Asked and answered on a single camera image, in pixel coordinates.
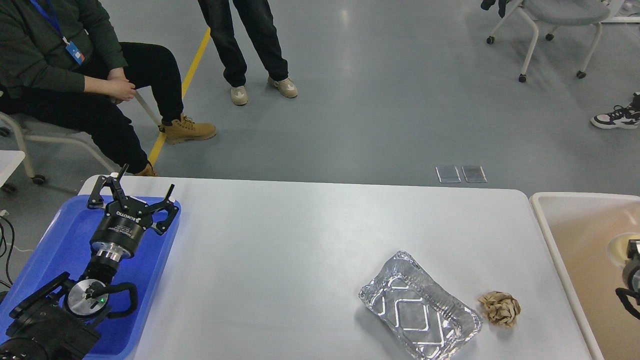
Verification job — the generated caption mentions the beige plastic bin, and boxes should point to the beige plastic bin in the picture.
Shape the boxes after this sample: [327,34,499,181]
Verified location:
[529,192,640,360]

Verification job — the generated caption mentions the white chair under seated person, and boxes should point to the white chair under seated person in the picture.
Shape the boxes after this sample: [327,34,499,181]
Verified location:
[0,89,164,194]

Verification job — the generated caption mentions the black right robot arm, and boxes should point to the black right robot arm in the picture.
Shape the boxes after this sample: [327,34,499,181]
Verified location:
[615,239,640,319]

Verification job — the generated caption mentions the grey office chair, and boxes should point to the grey office chair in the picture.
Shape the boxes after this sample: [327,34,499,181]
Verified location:
[480,0,611,84]

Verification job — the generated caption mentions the left floor socket plate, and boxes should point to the left floor socket plate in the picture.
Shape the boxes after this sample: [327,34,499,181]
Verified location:
[435,165,462,183]

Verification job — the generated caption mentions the crumpled brown paper ball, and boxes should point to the crumpled brown paper ball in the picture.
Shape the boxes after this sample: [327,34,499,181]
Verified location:
[477,291,522,329]

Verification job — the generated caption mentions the aluminium foil tray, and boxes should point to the aluminium foil tray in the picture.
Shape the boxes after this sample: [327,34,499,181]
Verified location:
[358,250,483,360]

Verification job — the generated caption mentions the white side table corner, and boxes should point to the white side table corner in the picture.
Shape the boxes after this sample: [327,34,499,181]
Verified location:
[0,150,26,187]

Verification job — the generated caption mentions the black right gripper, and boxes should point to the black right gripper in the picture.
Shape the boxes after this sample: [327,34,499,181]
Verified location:
[622,239,640,293]

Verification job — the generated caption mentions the black cables at left edge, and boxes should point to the black cables at left edge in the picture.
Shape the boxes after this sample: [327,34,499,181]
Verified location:
[0,210,17,291]

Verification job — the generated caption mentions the white paper cup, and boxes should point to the white paper cup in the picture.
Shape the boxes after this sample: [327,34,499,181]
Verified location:
[606,232,640,270]

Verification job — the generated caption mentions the right floor socket plate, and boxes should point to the right floor socket plate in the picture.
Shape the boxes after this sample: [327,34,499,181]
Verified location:
[461,165,488,183]

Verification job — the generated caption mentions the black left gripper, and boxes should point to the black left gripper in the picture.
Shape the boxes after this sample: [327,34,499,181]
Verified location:
[87,164,181,261]

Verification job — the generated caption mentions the seated person green jacket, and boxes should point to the seated person green jacket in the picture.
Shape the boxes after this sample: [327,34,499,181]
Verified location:
[0,0,217,176]

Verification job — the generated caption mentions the standing person dark trousers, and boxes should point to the standing person dark trousers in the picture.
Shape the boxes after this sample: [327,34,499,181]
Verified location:
[197,0,299,107]

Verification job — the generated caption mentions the blue plastic tray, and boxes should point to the blue plastic tray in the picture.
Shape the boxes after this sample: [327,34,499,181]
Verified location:
[0,194,180,360]

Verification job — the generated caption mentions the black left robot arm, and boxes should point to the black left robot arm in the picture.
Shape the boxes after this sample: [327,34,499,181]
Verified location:
[1,173,179,360]

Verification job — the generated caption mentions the floor socket plate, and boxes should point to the floor socket plate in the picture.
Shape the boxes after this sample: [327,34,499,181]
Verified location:
[461,165,488,183]
[435,165,462,183]

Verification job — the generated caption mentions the black white sneaker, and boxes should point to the black white sneaker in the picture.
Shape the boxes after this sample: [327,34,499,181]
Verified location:
[590,91,640,130]

